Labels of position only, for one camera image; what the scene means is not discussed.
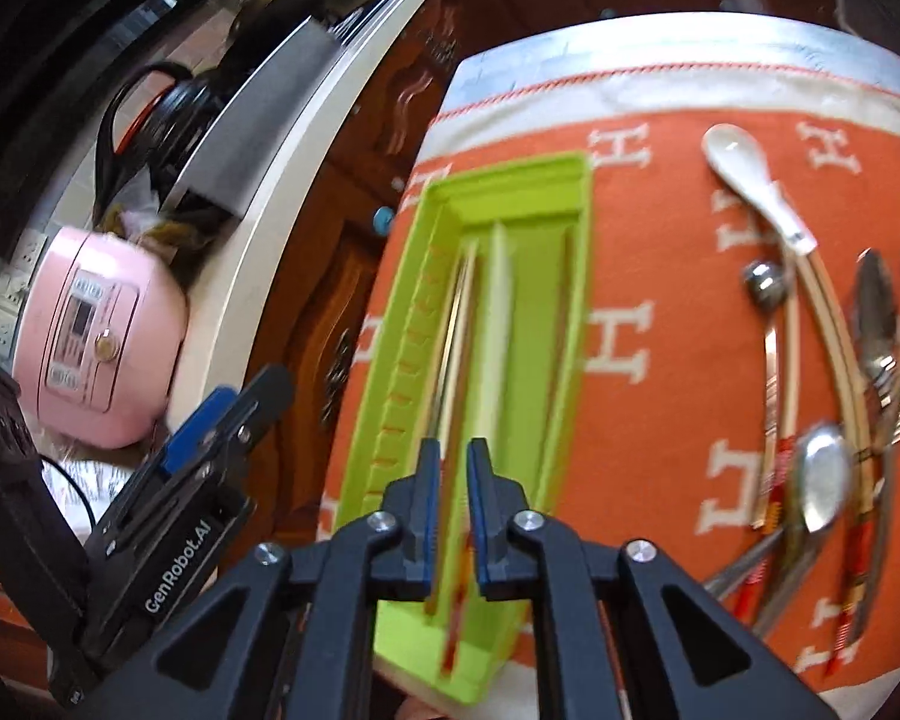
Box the bamboo chopstick red-striped end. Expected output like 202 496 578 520
419 239 483 616

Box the brown wooden chopstick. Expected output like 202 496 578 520
437 230 580 680

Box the large metal tablespoon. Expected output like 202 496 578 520
850 249 898 642

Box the white ceramic soup spoon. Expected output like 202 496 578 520
701 124 818 257

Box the white kitchen countertop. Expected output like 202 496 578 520
165 0 424 429

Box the pink rice cooker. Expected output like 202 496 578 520
13 226 188 450

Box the green plastic utensil tray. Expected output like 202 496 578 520
325 153 593 706

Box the stainless steel splash panel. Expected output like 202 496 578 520
160 18 348 221

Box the orange H-pattern blanket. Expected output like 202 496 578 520
318 62 900 720

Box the black kettle red trim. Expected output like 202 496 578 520
92 58 219 223

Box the metal spoon bowl near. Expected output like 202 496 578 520
704 422 854 639

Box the pale bamboo chopstick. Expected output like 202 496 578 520
758 273 800 543

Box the small round metal spoon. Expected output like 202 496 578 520
743 260 788 530

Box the bamboo chopstick dark band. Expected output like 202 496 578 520
795 249 875 678

